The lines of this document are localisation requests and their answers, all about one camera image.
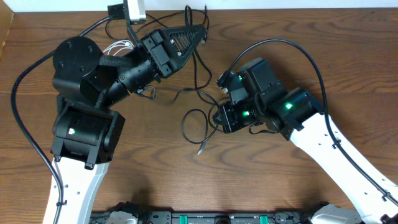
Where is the thin black cable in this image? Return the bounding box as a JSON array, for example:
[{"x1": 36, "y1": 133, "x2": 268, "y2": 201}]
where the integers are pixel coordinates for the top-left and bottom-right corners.
[{"x1": 172, "y1": 4, "x2": 226, "y2": 156}]

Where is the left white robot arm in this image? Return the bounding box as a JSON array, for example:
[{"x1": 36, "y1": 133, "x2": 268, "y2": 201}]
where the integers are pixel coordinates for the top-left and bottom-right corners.
[{"x1": 44, "y1": 25, "x2": 206, "y2": 223}]

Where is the black USB cable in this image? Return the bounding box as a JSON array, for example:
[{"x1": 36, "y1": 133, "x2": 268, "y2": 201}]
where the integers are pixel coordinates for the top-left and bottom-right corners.
[{"x1": 104, "y1": 5, "x2": 210, "y2": 45}]

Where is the white USB cable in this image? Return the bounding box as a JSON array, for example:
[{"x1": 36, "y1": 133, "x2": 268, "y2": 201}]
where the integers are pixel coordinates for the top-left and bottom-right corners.
[{"x1": 102, "y1": 39, "x2": 136, "y2": 57}]

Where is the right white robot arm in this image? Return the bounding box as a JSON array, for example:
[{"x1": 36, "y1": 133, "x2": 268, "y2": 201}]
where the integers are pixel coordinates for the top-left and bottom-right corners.
[{"x1": 213, "y1": 58, "x2": 397, "y2": 223}]

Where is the cardboard box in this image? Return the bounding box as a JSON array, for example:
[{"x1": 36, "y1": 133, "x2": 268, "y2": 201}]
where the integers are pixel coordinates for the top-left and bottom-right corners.
[{"x1": 0, "y1": 0, "x2": 14, "y2": 56}]

